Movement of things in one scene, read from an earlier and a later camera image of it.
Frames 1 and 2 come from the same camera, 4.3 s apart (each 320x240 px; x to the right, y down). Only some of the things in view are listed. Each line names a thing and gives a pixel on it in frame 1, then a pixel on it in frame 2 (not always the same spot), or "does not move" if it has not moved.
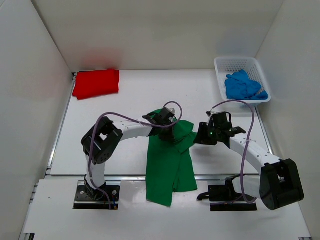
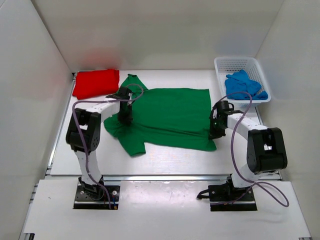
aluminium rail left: [66, 102] does not move
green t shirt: [169, 164] → [173, 117]
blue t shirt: [238, 86] does not move
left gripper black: [169, 136] → [127, 119]
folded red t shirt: [96, 82] does not move
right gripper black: [201, 137] → [213, 134]
